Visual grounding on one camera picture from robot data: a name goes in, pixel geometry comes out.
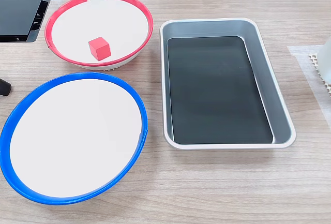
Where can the silver metal tray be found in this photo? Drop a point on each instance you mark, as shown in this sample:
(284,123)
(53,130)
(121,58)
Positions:
(271,68)

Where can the red-rimmed white dish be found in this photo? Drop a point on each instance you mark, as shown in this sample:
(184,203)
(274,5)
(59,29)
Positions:
(108,19)

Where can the white mesh anti-slip mat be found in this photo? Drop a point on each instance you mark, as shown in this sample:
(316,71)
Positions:
(316,66)

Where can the black tray liner mat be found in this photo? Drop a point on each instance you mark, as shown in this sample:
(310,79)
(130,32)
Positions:
(217,92)

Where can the blue-rimmed white dish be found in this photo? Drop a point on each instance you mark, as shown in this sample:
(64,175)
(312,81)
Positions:
(75,136)

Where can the black cylindrical stand foot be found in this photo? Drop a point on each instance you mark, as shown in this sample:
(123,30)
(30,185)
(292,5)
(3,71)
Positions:
(4,87)

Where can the red cube block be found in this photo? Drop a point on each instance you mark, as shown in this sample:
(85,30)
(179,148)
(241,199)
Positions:
(99,48)

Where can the black flat device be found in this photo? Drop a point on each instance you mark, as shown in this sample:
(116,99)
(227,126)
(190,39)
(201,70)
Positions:
(18,14)

